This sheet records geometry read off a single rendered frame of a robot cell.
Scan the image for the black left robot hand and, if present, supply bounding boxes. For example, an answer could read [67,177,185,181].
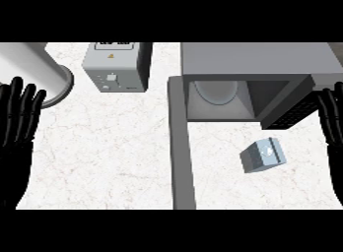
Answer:
[0,76,48,211]

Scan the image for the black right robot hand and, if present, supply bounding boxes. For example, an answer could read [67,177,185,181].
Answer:
[316,81,343,211]

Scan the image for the pale blue milk carton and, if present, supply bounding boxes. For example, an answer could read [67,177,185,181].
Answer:
[240,137,289,174]

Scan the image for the grey microwave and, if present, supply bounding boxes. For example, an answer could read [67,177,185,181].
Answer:
[181,42,343,131]

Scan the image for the glass microwave turntable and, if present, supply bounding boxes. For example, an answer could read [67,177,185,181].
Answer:
[194,80,240,106]

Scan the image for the grey microwave door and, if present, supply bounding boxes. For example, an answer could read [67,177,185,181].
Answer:
[168,75,199,211]

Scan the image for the white cylindrical appliance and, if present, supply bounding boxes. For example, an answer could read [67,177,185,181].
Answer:
[0,42,76,109]

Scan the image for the grey toaster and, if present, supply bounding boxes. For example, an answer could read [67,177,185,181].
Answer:
[82,42,154,94]

